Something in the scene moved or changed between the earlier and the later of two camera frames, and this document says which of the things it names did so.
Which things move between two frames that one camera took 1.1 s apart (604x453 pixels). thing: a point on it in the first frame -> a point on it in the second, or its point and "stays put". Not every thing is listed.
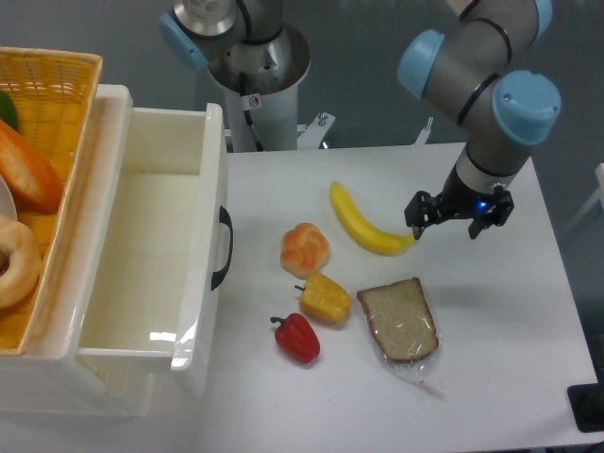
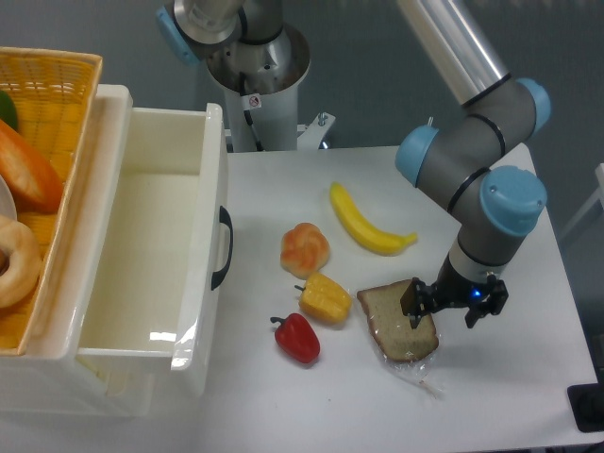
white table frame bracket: (309, 138) stays put
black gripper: (457, 199) -> (452, 290)
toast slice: (403, 328) stays put
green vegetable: (8, 110) stays put
